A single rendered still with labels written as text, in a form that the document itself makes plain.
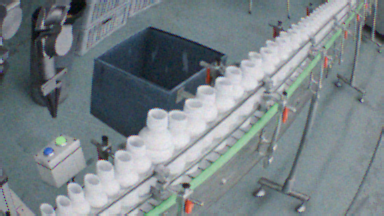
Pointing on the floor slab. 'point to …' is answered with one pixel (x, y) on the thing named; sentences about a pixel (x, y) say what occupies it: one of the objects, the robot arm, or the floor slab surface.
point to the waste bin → (57, 56)
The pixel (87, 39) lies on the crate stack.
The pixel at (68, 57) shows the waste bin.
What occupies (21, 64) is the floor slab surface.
